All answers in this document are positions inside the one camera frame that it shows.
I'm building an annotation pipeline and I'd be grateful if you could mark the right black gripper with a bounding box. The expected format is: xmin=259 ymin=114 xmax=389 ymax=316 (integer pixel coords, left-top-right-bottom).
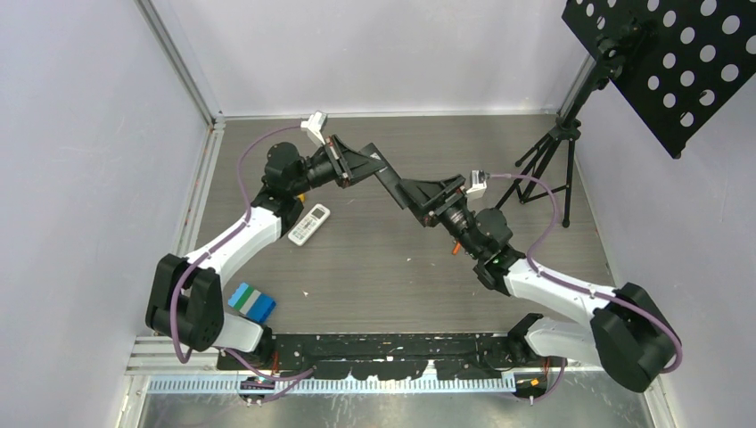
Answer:
xmin=399 ymin=174 xmax=482 ymax=259

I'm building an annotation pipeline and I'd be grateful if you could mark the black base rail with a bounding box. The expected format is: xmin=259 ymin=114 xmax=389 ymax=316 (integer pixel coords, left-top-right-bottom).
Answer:
xmin=217 ymin=333 xmax=563 ymax=381

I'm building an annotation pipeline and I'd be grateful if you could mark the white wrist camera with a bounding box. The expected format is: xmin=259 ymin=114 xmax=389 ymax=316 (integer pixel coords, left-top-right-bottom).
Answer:
xmin=300 ymin=111 xmax=328 ymax=146
xmin=465 ymin=169 xmax=490 ymax=201

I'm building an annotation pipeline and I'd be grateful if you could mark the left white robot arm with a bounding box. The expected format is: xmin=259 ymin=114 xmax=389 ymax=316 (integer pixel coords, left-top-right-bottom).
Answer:
xmin=144 ymin=136 xmax=385 ymax=369

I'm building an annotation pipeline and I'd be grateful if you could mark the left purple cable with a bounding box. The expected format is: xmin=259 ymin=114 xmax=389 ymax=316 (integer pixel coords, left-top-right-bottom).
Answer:
xmin=168 ymin=122 xmax=320 ymax=406

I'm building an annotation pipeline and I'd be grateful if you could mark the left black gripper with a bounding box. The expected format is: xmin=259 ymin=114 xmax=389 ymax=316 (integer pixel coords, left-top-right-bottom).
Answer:
xmin=291 ymin=136 xmax=385 ymax=197

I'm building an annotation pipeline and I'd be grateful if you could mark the black perforated panel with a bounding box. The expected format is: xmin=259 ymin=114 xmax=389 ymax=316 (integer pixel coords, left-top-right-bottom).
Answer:
xmin=562 ymin=0 xmax=755 ymax=159

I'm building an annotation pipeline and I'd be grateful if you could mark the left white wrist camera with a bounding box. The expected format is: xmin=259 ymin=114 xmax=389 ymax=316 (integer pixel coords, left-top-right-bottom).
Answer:
xmin=300 ymin=111 xmax=328 ymax=146

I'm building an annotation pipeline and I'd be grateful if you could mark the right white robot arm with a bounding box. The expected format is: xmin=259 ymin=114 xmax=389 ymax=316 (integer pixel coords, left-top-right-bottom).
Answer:
xmin=395 ymin=176 xmax=683 ymax=392

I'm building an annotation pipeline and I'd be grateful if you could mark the black tripod stand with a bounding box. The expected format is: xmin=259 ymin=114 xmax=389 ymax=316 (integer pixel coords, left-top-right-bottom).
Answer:
xmin=515 ymin=56 xmax=604 ymax=228

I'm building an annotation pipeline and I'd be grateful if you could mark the white remote control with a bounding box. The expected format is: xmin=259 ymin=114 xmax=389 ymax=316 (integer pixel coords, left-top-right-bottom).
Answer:
xmin=287 ymin=203 xmax=331 ymax=246

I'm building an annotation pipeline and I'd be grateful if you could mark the aluminium frame post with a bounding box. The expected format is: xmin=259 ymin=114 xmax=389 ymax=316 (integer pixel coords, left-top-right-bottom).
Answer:
xmin=135 ymin=0 xmax=224 ymax=129

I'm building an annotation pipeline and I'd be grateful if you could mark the blue green toy brick stack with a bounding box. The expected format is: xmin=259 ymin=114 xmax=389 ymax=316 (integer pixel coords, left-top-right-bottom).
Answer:
xmin=227 ymin=283 xmax=276 ymax=325

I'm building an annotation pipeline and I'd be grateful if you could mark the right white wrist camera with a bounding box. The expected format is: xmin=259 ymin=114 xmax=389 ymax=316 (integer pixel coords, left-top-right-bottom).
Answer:
xmin=465 ymin=169 xmax=490 ymax=201

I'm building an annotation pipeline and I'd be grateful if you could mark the black remote control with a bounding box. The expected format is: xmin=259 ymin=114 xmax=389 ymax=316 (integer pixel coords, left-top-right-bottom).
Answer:
xmin=370 ymin=152 xmax=409 ymax=210

